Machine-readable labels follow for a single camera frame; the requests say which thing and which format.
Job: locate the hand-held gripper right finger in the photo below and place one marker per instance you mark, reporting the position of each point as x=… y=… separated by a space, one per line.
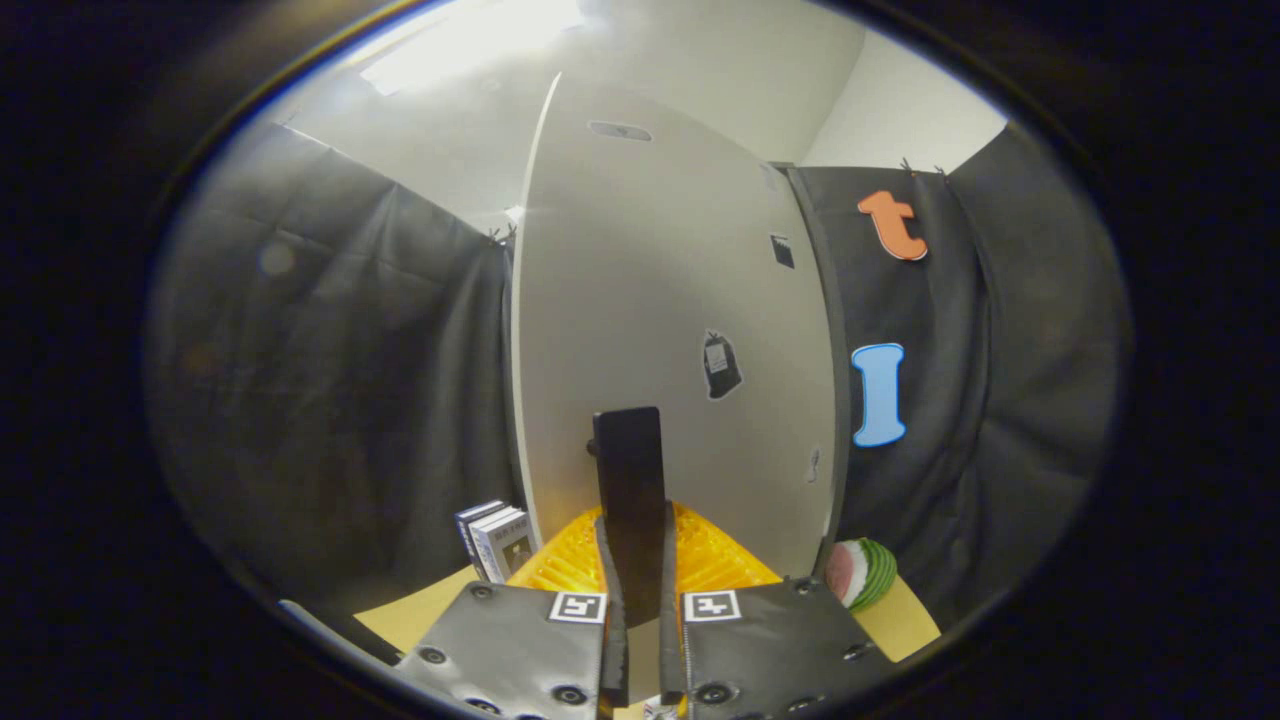
x=672 y=640

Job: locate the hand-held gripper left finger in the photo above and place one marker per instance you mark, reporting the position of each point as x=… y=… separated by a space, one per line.
x=615 y=650

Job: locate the white shoe cabinet door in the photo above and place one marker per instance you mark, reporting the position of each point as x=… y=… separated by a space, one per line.
x=650 y=280

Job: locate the white shoe cabinet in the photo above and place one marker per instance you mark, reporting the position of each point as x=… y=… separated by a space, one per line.
x=822 y=300

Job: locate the watermelon slice toy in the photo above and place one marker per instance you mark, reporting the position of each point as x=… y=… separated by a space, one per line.
x=862 y=575

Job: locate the black backdrop cloth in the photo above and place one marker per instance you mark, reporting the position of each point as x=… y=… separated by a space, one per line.
x=330 y=380
x=1000 y=400

